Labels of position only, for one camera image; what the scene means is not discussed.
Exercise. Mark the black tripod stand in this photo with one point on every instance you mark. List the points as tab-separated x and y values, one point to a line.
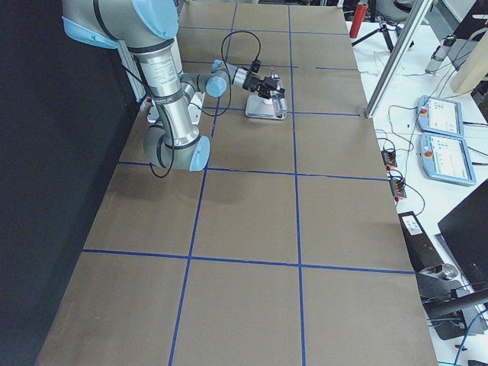
384	27

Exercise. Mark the metal camera clamp mount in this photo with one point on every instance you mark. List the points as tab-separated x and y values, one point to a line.
452	308

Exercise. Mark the black box with label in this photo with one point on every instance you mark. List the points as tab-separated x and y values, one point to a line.
422	253

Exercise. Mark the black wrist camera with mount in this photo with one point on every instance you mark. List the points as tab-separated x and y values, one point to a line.
255	65

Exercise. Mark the teach pendant tablet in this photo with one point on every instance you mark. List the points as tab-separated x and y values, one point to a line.
440	115
446	158

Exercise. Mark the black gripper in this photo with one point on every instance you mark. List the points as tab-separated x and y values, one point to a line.
252	81

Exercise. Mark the black computer monitor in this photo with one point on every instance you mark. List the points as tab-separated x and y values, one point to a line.
464	231

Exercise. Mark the right teach pendant tablet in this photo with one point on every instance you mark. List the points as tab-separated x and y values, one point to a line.
446	158

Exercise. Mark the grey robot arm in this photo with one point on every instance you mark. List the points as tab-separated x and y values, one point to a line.
149	29

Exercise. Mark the red cylinder tube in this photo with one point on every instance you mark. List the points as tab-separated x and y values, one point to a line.
359	14

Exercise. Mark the small clear bottle on desk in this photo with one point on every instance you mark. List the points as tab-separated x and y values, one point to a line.
440	53

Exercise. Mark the glass sauce bottle metal spout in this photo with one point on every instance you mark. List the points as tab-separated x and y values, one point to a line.
278	98

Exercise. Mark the wooden board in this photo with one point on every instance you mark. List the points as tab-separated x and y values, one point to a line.
473	70

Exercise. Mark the orange black connector block near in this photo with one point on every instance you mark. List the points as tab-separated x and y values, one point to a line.
397	185

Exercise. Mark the orange black connector block far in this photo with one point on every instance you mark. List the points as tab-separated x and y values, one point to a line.
389	157

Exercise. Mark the white digital kitchen scale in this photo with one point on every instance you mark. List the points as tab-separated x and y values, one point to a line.
256	108

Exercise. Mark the left teach pendant tablet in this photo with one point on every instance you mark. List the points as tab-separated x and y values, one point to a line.
440	115

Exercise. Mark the orange black connector block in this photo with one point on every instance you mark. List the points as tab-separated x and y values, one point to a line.
389	157
397	185

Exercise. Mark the aluminium frame post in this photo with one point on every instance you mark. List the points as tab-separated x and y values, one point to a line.
415	18

